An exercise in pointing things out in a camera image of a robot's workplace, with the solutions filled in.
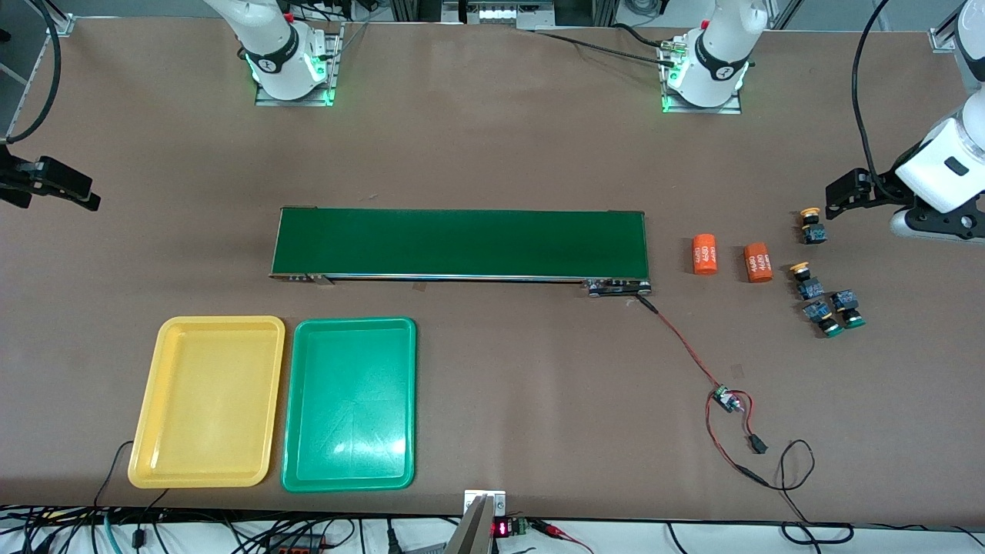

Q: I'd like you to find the yellow push button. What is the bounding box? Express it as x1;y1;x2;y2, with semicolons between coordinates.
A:
790;262;826;302
799;207;829;245

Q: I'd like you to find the orange cylinder white print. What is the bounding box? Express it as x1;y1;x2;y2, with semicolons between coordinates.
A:
743;242;773;284
689;234;719;275

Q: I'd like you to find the green push button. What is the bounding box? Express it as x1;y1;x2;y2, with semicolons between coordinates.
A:
803;300;845;338
830;289;867;330

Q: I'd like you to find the yellow plastic tray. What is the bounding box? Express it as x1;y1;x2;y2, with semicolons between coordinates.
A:
127;315;286;490

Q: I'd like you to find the green plastic tray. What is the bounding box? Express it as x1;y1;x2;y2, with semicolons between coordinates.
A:
281;317;417;493

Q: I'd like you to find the white electronics unit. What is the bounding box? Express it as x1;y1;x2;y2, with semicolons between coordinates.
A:
460;0;556;30

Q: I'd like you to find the green conveyor belt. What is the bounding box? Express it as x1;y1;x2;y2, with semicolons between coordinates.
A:
269;206;653;299

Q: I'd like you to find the black orange power strip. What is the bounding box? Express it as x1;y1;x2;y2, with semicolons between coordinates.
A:
265;533;328;554

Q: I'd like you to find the red clip lead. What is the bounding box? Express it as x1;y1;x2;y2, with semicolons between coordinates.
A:
531;519;595;554

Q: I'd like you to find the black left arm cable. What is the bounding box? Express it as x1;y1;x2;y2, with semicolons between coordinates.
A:
850;0;901;202

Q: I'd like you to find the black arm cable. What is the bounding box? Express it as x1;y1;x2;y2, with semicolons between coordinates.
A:
0;0;64;147
850;0;901;202

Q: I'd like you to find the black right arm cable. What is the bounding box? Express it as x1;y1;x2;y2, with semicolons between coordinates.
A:
0;0;64;147

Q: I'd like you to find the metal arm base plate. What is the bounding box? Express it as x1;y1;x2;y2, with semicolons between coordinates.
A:
256;31;338;107
660;38;744;116

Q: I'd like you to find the red black motor wire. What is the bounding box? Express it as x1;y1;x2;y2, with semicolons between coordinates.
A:
636;294;726;395

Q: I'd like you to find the red black power wire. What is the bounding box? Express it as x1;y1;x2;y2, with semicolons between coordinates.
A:
705;389;770;487

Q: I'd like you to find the thin black wire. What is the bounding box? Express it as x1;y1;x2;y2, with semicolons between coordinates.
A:
758;440;855;544

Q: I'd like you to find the black base cable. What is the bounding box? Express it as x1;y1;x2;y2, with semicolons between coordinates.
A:
529;29;678;61

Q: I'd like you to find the silver camera mount bracket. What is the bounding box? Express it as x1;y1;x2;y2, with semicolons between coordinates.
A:
452;489;507;554

